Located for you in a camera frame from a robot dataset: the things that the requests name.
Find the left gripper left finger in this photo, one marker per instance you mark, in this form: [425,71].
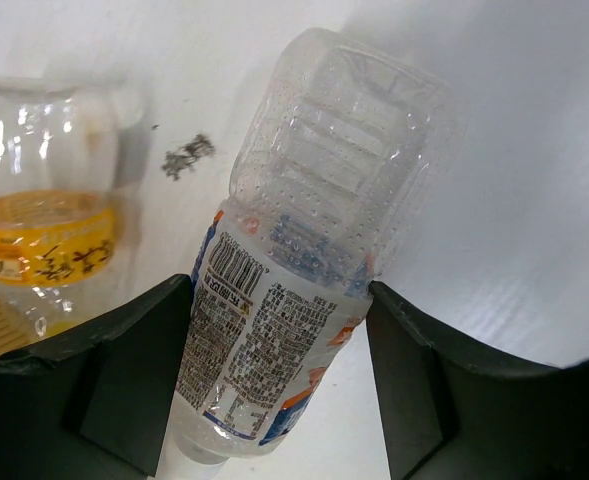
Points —
[93,402]

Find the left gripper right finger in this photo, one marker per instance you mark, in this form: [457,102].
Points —
[453,407]

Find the clear bottle orange cap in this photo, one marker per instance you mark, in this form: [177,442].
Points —
[60,265]

